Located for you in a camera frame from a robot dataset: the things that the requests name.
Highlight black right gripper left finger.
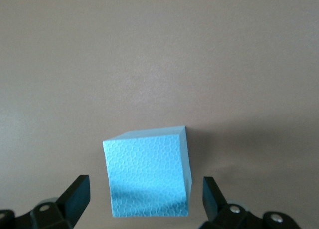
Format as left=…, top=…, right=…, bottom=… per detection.
left=0, top=174, right=91, bottom=229

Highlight blue foam block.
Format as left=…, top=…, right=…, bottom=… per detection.
left=102, top=125, right=193, bottom=219

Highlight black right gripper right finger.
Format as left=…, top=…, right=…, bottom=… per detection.
left=202, top=176, right=302, bottom=229

